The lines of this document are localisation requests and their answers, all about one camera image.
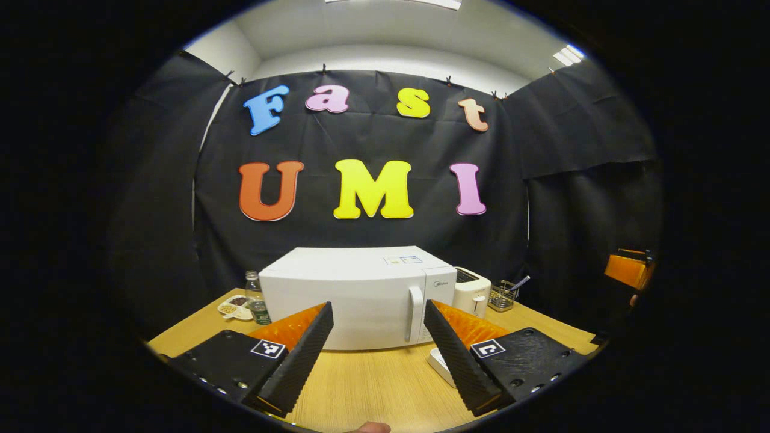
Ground large ceiling light panel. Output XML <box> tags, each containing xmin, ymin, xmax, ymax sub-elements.
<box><xmin>325</xmin><ymin>0</ymin><xmax>463</xmax><ymax>11</ymax></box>

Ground white toaster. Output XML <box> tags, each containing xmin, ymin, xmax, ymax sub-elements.
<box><xmin>452</xmin><ymin>267</ymin><xmax>493</xmax><ymax>319</ymax></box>

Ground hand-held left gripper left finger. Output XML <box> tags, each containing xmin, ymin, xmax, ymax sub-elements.
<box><xmin>162</xmin><ymin>302</ymin><xmax>335</xmax><ymax>419</ymax></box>

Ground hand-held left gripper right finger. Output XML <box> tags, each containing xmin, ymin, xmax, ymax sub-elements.
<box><xmin>423</xmin><ymin>299</ymin><xmax>590</xmax><ymax>417</ymax></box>

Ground wire mesh holder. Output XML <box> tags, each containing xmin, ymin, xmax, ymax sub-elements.
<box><xmin>487</xmin><ymin>280</ymin><xmax>523</xmax><ymax>312</ymax></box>

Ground white ribbed tray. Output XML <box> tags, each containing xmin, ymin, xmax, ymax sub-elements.
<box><xmin>427</xmin><ymin>347</ymin><xmax>458</xmax><ymax>388</ymax></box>

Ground clear glass bottle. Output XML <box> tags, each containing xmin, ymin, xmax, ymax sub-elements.
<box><xmin>245</xmin><ymin>271</ymin><xmax>272</xmax><ymax>326</ymax></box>

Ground small ceiling light panel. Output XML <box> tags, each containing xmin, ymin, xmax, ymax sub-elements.
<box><xmin>552</xmin><ymin>43</ymin><xmax>586</xmax><ymax>67</ymax></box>

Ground white microwave oven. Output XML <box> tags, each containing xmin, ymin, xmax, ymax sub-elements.
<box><xmin>259</xmin><ymin>245</ymin><xmax>458</xmax><ymax>351</ymax></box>

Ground white divided snack plate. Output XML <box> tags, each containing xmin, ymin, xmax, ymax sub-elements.
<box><xmin>217</xmin><ymin>294</ymin><xmax>254</xmax><ymax>321</ymax></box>

